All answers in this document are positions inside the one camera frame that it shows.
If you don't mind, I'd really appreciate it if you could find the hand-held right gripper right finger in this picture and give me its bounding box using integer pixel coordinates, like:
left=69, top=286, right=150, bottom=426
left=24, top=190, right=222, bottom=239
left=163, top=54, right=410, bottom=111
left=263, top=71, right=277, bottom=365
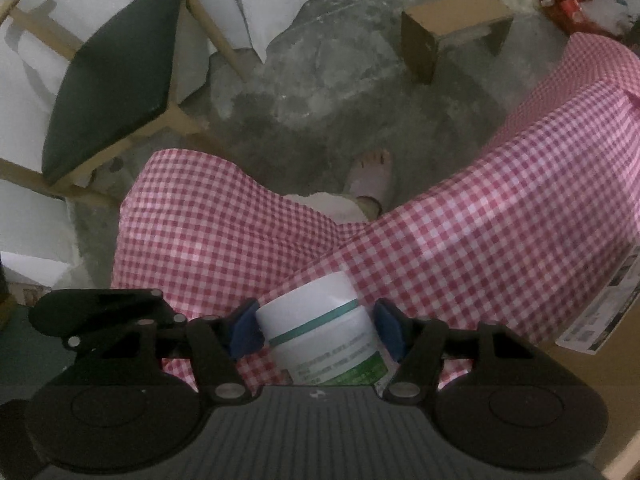
left=372, top=297, right=556, bottom=403

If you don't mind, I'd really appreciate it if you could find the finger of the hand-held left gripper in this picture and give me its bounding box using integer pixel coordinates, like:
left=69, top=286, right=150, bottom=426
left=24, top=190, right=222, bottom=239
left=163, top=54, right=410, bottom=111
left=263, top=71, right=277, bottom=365
left=27, top=287, right=189, bottom=352

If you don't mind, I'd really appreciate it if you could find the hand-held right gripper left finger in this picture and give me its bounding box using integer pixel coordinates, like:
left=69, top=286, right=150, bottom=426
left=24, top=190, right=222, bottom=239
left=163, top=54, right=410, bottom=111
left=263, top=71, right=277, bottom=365
left=100, top=298, right=263, bottom=403

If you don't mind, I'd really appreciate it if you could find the white pill bottle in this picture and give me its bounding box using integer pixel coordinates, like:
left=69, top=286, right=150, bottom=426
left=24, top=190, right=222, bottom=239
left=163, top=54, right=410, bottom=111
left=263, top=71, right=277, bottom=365
left=255, top=271, right=392, bottom=388

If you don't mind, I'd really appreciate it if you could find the large cardboard box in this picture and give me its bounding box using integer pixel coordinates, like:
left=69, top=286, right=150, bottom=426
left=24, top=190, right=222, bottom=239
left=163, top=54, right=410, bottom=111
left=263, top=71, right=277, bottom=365
left=542, top=245, right=640, bottom=480

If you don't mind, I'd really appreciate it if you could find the person's foot in slipper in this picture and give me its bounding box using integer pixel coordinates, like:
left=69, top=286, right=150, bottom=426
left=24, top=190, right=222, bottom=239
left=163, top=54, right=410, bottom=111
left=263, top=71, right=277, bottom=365
left=345, top=149, right=396, bottom=211

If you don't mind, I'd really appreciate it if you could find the red checkered tablecloth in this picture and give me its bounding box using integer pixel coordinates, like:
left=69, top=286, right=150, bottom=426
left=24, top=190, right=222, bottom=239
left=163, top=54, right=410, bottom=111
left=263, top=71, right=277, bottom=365
left=111, top=32, right=640, bottom=391

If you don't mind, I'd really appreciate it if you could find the wooden chair with black seat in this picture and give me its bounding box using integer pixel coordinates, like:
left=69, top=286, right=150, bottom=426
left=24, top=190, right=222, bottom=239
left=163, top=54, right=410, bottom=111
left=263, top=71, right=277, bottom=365
left=0, top=0, right=251, bottom=208

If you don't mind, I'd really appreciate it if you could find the small cardboard box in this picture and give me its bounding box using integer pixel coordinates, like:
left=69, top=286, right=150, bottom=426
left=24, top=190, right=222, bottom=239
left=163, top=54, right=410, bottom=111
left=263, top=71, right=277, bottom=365
left=400, top=0, right=516, bottom=86

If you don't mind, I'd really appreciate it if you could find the red snack packet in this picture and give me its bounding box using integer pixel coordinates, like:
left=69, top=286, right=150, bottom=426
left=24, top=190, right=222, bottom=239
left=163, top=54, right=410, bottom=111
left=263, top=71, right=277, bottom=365
left=537, top=0, right=588, bottom=26

